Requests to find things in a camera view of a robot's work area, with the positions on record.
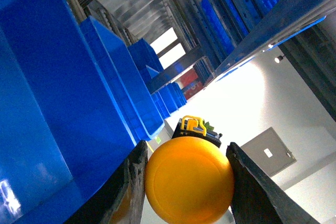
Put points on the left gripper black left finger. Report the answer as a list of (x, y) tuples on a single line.
[(121, 198)]

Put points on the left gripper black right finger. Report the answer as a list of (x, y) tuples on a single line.
[(257, 198)]

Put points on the grey door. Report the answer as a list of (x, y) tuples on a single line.
[(269, 152)]

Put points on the ribbed blue bin at right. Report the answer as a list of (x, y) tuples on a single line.
[(62, 133)]

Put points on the ribbed blue bin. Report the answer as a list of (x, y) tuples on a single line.
[(124, 80), (62, 133)]

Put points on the ribbed blue bin left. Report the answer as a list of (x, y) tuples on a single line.
[(124, 80)]

